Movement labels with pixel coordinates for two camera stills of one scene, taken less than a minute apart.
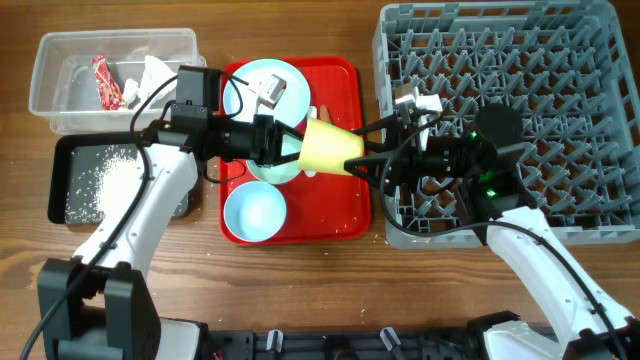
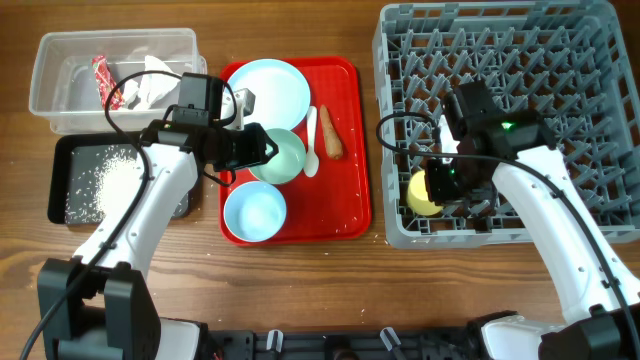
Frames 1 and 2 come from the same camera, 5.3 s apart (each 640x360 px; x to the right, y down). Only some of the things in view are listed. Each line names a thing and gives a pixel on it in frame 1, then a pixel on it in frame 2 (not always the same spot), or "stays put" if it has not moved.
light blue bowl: (255, 211) stays put
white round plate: (267, 87) stays put
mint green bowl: (282, 172) stays put
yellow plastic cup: (327, 147) → (417, 196)
